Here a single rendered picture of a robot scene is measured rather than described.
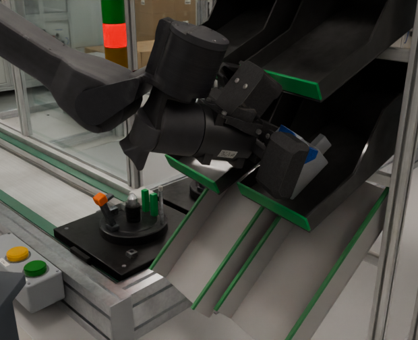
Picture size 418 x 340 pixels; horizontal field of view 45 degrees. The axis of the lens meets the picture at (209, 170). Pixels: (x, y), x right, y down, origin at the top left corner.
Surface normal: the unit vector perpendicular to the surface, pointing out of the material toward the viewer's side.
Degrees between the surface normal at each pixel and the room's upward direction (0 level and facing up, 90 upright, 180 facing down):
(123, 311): 90
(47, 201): 0
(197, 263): 45
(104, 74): 20
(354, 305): 0
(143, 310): 90
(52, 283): 90
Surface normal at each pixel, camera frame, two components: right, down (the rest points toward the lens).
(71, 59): 0.33, -0.84
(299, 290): -0.58, -0.50
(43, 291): 0.71, 0.27
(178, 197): 0.00, -0.92
